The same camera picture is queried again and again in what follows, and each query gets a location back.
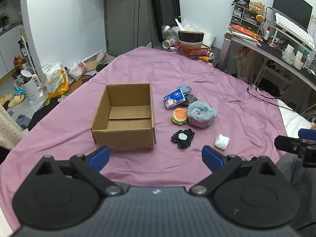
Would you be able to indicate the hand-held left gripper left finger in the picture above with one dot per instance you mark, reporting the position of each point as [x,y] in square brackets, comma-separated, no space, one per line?
[100,158]

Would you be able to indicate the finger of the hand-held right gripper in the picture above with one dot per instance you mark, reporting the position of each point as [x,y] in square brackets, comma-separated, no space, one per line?
[306,133]
[293,146]

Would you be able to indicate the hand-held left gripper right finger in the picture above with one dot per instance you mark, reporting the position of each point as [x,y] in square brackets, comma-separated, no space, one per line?
[211,158]

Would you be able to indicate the white soft ball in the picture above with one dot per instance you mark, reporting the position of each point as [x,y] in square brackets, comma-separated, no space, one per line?
[222,141]

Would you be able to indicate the brown cardboard box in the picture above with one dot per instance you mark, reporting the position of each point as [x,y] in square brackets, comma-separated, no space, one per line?
[123,138]

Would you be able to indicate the black plush with white centre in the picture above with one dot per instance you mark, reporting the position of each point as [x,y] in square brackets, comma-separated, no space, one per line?
[183,138]

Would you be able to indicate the grey pink fluffy donut plush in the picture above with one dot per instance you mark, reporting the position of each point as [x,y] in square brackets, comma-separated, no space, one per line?
[202,114]

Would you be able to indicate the burger plush toy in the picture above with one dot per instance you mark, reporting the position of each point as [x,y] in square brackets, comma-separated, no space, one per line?
[179,116]

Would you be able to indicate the dark sequin cloth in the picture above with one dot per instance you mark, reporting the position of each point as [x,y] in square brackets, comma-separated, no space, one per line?
[190,98]

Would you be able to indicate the light blue knitted cloth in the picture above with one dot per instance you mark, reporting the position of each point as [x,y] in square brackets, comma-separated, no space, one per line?
[185,88]

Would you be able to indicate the white duvet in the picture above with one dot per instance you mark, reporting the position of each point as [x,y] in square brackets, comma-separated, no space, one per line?
[293,123]

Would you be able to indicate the person's grey trouser leg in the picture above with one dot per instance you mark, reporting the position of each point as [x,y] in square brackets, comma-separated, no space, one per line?
[301,185]

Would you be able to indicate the black clothes pile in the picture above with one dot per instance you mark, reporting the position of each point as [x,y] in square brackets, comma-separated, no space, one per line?
[44,112]

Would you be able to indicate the purple bed sheet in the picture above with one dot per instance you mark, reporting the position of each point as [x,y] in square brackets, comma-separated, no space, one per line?
[197,79]

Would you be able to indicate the dark desk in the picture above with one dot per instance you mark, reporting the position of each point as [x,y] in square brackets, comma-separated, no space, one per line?
[271,50]

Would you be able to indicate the yellow white sack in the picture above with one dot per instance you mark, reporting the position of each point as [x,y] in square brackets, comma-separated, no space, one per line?
[55,80]

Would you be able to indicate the white plastic bag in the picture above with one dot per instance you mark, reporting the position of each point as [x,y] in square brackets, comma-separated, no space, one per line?
[77,69]
[101,57]

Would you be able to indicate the beige tote bag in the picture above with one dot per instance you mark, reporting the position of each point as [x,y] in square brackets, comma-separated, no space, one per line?
[244,65]

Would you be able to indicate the beige dotted cloth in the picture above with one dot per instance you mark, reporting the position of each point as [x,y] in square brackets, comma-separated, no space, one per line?
[9,128]

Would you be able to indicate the orange tool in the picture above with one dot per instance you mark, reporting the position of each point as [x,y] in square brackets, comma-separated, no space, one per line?
[206,59]

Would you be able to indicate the white electric kettle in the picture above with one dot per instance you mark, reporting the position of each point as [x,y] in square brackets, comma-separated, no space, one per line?
[30,85]

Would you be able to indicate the yellow slipper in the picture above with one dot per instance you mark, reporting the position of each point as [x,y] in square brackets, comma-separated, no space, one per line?
[16,101]
[5,100]

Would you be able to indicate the white desk riser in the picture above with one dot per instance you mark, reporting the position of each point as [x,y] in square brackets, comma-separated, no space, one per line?
[276,33]

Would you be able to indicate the white keyboard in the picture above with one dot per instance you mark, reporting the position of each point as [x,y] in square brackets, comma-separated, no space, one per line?
[293,29]

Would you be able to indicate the red plastic basket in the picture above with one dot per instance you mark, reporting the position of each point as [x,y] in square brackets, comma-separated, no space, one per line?
[193,52]

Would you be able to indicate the white bowl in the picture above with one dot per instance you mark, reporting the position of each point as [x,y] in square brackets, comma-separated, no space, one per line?
[190,44]

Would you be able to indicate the red patterned package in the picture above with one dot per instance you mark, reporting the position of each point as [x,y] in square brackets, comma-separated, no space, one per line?
[245,31]

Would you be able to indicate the white capped bottle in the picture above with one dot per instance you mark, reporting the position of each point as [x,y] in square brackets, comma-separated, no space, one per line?
[167,44]

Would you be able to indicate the black bowl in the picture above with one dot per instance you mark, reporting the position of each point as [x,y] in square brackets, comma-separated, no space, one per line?
[191,35]

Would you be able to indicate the black desk monitor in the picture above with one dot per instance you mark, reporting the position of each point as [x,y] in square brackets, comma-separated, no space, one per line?
[292,5]

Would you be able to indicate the grey drawer organizer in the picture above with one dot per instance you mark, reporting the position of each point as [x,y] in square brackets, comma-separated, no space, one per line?
[243,17]

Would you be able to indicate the clear plastic jar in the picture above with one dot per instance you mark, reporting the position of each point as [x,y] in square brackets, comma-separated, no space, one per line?
[170,32]

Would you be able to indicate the wicker basket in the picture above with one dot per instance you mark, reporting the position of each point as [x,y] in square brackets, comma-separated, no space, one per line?
[257,7]

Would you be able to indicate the grey door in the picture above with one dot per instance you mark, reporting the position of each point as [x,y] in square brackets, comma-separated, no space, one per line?
[123,17]

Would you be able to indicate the black leaning monitor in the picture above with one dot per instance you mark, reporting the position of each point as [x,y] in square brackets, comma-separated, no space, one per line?
[165,2]

